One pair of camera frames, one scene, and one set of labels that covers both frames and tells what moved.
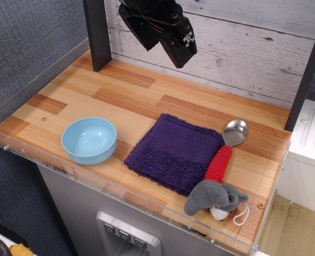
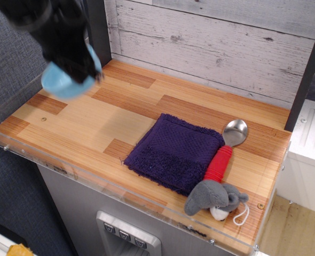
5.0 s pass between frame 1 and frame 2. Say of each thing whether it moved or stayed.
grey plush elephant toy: stayed
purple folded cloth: stayed
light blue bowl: moved
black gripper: moved
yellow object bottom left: stayed
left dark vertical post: stayed
